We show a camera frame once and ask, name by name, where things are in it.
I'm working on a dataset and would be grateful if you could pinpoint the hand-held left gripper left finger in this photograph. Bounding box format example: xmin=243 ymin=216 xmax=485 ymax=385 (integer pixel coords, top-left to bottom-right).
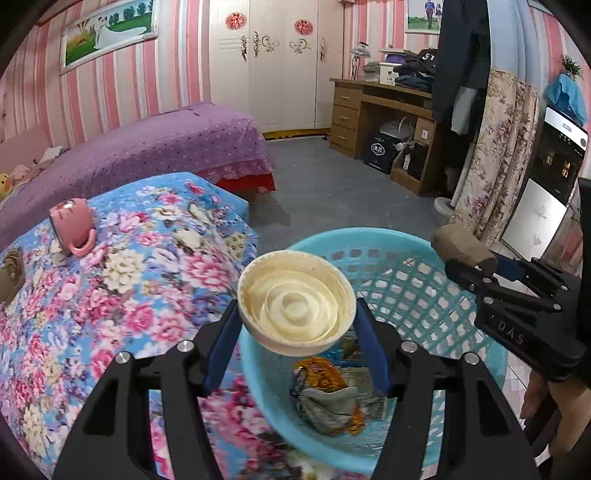
xmin=53 ymin=302 xmax=243 ymax=480

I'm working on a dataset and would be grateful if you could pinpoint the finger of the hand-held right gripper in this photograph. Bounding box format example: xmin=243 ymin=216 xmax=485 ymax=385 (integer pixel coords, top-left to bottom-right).
xmin=444 ymin=258 xmax=561 ymax=315
xmin=492 ymin=256 xmax=583 ymax=296

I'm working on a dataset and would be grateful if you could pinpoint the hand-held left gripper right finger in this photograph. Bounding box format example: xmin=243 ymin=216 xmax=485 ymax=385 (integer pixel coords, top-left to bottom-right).
xmin=355 ymin=299 xmax=541 ymax=480

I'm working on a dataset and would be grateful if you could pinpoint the orange snack packet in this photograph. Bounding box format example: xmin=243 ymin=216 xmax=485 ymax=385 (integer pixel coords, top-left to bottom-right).
xmin=290 ymin=355 xmax=368 ymax=437

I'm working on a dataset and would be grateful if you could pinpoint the grey cloth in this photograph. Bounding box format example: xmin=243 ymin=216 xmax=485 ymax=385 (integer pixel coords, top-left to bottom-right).
xmin=295 ymin=387 xmax=361 ymax=435

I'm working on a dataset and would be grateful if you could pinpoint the light blue plastic basket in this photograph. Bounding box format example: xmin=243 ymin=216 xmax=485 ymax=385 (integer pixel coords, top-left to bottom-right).
xmin=238 ymin=228 xmax=511 ymax=476

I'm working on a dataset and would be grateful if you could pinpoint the cream round cup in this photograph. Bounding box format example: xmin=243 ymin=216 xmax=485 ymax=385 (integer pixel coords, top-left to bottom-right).
xmin=237 ymin=251 xmax=357 ymax=357

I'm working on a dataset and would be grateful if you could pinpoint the person's right hand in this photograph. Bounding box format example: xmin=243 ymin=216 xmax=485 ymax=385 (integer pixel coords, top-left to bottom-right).
xmin=519 ymin=369 xmax=552 ymax=432

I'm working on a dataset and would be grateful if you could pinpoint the blue printed wrapper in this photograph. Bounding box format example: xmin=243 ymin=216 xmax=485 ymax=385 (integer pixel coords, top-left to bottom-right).
xmin=332 ymin=332 xmax=389 ymax=421

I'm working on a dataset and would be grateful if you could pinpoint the white water dispenser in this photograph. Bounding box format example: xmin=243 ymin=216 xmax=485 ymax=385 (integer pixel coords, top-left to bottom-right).
xmin=501 ymin=104 xmax=589 ymax=273

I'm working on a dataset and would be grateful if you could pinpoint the white fan stand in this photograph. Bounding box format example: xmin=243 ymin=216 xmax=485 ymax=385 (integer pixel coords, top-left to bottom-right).
xmin=434 ymin=138 xmax=481 ymax=220

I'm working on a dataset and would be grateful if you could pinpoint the floral blue blanket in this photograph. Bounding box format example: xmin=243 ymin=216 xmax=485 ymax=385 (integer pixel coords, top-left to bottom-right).
xmin=0 ymin=172 xmax=296 ymax=480

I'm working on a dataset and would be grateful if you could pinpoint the floral beige cloth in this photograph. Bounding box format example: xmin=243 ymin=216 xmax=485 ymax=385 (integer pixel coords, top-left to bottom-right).
xmin=455 ymin=67 xmax=541 ymax=245

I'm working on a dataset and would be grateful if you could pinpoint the open cardboard box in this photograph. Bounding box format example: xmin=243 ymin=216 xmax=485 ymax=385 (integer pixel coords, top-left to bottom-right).
xmin=391 ymin=141 xmax=430 ymax=183

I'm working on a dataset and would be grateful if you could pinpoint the black printed box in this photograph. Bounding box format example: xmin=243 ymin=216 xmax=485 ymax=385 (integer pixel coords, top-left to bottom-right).
xmin=363 ymin=130 xmax=399 ymax=175

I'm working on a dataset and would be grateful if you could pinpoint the white round appliance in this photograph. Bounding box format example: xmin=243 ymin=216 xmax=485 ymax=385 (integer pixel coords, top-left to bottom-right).
xmin=379 ymin=117 xmax=416 ymax=148

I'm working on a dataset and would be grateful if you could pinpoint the blue cloth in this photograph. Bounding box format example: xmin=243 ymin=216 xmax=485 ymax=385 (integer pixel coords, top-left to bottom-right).
xmin=544 ymin=74 xmax=588 ymax=125

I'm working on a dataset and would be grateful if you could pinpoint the pink ceramic mug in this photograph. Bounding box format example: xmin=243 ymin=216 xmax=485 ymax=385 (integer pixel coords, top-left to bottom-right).
xmin=49 ymin=198 xmax=98 ymax=258

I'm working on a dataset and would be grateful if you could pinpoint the purple bed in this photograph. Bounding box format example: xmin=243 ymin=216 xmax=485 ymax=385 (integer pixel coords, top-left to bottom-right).
xmin=0 ymin=102 xmax=273 ymax=252

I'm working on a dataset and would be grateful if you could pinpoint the hanging dark coat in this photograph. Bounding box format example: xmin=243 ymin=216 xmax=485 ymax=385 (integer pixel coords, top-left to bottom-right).
xmin=431 ymin=0 xmax=491 ymax=134

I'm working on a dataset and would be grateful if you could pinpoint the wooden desk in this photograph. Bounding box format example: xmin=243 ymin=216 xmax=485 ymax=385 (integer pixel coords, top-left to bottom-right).
xmin=329 ymin=78 xmax=444 ymax=197

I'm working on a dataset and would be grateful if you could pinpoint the crumpled brown paper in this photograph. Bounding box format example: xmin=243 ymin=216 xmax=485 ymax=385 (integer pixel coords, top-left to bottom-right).
xmin=0 ymin=248 xmax=25 ymax=304

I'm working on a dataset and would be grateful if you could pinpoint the pile of dark clothes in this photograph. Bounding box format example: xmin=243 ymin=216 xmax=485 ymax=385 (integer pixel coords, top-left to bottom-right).
xmin=394 ymin=47 xmax=439 ymax=90

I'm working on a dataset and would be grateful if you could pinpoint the white storage box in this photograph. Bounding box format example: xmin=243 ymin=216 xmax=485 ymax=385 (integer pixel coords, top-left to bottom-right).
xmin=379 ymin=62 xmax=404 ymax=86

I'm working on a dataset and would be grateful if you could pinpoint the desk lamp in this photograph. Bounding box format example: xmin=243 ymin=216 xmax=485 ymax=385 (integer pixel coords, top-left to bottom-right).
xmin=351 ymin=41 xmax=372 ymax=80

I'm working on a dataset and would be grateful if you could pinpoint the framed couple photo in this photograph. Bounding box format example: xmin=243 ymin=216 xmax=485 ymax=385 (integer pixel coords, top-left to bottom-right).
xmin=405 ymin=0 xmax=444 ymax=34

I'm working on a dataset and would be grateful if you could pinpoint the cream wardrobe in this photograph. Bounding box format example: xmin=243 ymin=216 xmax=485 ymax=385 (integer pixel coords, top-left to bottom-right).
xmin=209 ymin=0 xmax=345 ymax=134

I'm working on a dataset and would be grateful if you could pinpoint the pink headboard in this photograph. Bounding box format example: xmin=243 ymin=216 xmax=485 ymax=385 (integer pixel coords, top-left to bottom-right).
xmin=0 ymin=124 xmax=54 ymax=176

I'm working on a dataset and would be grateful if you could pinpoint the framed landscape picture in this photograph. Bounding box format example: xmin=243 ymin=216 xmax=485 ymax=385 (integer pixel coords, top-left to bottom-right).
xmin=59 ymin=0 xmax=158 ymax=75

